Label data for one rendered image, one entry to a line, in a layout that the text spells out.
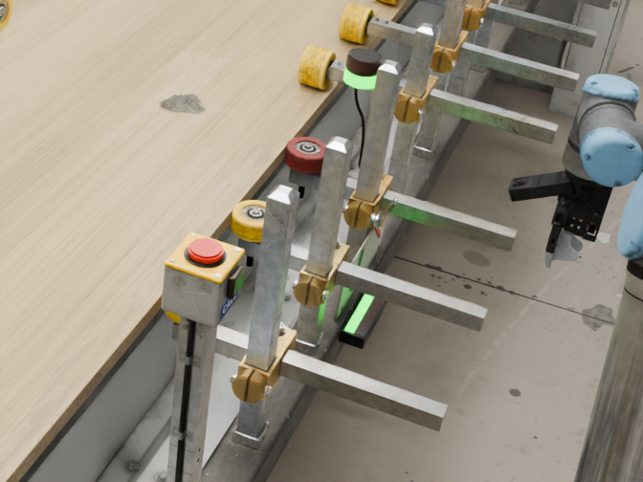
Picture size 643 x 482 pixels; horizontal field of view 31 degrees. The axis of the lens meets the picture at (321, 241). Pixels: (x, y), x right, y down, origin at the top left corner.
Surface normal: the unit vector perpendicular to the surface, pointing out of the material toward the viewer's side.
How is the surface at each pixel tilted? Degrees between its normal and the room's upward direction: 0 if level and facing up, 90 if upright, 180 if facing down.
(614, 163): 90
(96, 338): 0
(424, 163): 0
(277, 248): 90
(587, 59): 90
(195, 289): 90
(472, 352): 0
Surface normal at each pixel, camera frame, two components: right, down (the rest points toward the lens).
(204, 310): -0.34, 0.50
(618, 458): -0.58, 0.11
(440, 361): 0.14, -0.81
